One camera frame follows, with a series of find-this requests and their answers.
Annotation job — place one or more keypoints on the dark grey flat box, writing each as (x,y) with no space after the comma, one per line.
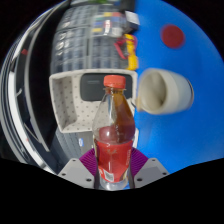
(83,146)

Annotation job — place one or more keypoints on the black box with white label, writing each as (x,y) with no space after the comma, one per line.
(132,20)

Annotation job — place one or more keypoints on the clear organiser with coloured parts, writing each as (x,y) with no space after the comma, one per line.
(108,25)

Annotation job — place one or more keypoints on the white dotted storage tray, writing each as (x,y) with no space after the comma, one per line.
(71,110)

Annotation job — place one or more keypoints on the grey small-parts drawer cabinet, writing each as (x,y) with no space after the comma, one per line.
(71,53)
(103,53)
(76,20)

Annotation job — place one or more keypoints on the yellow multimeter with red leads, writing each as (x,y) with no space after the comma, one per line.
(131,56)

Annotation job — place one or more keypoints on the black overhead shelf unit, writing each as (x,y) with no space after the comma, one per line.
(36,100)

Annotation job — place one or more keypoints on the flat round red coaster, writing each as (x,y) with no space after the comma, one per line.
(172,36)

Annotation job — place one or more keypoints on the white ceramic mug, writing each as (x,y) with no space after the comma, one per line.
(173,91)

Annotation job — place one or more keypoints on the black zip case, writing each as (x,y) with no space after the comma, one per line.
(91,86)

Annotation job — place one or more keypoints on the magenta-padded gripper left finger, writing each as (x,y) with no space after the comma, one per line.
(75,173)

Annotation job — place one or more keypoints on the red-labelled clear drink bottle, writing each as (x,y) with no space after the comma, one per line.
(112,156)

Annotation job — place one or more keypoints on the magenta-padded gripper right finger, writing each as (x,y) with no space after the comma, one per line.
(151,171)

